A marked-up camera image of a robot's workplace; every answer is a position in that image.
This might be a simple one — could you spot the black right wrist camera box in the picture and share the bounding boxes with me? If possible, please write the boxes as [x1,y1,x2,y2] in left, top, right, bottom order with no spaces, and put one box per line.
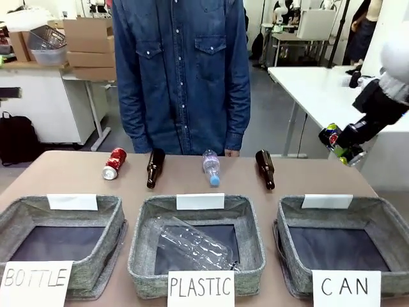
[352,79,382,114]

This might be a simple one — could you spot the black backpack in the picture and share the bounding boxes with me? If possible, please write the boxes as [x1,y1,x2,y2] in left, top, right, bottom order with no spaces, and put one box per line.
[0,111,43,168]

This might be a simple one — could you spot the clear plastic bin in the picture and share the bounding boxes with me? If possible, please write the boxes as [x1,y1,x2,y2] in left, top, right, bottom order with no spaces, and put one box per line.
[30,47,69,67]

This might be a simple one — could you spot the clear crushed plastic bottle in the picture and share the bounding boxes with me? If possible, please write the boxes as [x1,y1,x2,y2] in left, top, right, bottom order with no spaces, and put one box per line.
[149,216,240,272]

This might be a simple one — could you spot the paper sign reading PLASTIC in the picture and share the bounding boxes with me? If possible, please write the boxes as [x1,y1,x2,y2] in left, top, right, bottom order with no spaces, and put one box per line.
[166,270,236,307]

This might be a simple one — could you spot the paper sign reading CAN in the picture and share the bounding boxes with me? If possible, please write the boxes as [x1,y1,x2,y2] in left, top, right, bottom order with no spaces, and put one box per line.
[311,269,383,307]

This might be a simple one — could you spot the black object on white table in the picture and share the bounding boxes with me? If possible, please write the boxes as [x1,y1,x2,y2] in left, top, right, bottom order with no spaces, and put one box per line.
[348,70,362,89]

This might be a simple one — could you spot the person left forearm denim sleeve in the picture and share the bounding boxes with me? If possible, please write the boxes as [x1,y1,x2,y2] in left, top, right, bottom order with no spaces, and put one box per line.
[223,73,252,152]

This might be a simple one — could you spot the person torso in denim shirt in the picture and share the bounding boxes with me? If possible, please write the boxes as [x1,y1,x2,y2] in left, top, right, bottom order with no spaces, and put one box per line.
[111,0,252,157]

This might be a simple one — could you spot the background person in dark clothes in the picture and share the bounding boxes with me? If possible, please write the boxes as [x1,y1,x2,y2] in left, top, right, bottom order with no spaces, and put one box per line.
[344,0,383,66]

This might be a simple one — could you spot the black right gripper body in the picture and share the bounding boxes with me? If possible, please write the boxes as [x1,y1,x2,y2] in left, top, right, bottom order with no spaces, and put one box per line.
[337,91,409,151]

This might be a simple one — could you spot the black tripod pole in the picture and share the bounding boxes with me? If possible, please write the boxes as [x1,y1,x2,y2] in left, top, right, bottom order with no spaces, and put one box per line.
[327,0,351,69]

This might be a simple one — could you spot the person right forearm denim sleeve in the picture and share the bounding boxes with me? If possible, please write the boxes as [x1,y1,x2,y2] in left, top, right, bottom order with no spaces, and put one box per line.
[117,73,153,154]

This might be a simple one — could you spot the red crushed soda can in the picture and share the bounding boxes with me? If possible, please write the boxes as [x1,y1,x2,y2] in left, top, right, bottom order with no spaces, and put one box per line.
[102,147,128,181]

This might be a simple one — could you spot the grey basket labelled plastic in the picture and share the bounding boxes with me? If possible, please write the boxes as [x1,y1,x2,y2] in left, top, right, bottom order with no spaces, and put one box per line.
[127,194,266,300]

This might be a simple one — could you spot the black flat device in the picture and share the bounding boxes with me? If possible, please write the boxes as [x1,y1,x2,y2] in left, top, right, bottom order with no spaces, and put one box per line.
[0,86,23,100]

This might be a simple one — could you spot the grey background workbench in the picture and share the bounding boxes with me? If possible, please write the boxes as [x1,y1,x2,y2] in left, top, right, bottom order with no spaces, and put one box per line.
[270,31,337,67]

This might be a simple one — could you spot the grey basket labelled can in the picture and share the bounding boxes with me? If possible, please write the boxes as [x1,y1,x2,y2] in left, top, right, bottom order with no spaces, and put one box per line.
[272,194,409,298]

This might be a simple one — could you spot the white box on workbench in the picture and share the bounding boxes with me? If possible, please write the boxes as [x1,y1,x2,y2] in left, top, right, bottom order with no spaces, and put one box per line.
[297,8,337,42]

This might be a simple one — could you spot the dark blue green crushed can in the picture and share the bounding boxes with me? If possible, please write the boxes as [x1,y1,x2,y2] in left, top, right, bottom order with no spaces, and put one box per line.
[318,122,344,152]

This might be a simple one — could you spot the large cardboard box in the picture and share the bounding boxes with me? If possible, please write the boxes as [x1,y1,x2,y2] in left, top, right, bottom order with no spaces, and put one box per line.
[63,17,115,54]

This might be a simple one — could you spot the flat cardboard box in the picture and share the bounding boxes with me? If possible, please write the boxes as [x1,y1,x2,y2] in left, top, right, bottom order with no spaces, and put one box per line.
[66,50,116,68]
[72,66,118,81]

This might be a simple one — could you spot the plastic bottle with blue cap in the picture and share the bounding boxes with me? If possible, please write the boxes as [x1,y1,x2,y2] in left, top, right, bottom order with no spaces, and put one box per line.
[202,148,222,187]

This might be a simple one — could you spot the black hanging cable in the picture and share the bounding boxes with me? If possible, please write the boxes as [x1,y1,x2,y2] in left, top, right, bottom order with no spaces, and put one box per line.
[298,113,308,155]

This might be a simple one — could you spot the grey basket labelled bottle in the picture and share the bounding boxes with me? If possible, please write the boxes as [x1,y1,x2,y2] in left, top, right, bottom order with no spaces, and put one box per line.
[0,194,128,301]

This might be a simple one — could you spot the blank white card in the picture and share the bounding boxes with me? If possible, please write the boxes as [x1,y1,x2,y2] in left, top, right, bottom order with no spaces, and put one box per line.
[46,193,99,212]
[176,193,226,211]
[301,193,354,210]

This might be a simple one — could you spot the paper sign reading BOTTLE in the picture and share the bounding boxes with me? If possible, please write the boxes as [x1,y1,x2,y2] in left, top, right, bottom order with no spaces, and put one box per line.
[0,260,74,307]

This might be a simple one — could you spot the brown glass bottle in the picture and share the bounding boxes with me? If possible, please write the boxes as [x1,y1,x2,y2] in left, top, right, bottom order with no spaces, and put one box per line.
[254,149,276,191]
[146,148,167,189]

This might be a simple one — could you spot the small cardboard box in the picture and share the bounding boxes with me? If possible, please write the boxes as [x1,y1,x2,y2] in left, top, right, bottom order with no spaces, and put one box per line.
[8,30,36,63]

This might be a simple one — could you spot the white side table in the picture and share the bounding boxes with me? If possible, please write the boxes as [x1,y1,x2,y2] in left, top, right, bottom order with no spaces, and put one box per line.
[266,65,409,193]

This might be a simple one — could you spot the metal mesh basket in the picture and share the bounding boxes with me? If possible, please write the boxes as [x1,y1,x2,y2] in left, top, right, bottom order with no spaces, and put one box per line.
[27,25,68,51]

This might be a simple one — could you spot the black bag on floor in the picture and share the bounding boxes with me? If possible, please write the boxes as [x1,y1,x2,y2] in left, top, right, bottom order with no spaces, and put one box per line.
[250,31,265,61]

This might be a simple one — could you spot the white desk with cabinet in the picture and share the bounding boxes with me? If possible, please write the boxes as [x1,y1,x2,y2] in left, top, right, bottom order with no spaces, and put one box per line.
[0,59,112,152]

